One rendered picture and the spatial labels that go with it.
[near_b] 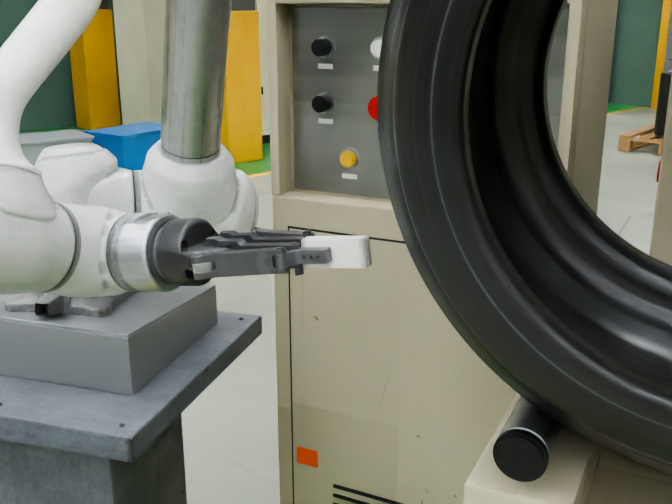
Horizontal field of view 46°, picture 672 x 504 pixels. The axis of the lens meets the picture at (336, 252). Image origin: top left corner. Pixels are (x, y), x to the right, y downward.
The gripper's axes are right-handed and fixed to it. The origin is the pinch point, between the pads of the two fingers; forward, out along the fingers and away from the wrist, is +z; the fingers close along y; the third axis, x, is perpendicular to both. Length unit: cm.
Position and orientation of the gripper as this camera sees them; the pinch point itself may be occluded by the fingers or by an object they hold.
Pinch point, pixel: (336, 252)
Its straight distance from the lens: 79.1
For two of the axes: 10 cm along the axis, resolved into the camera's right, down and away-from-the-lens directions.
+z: 8.9, 0.0, -4.6
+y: 4.4, -2.7, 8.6
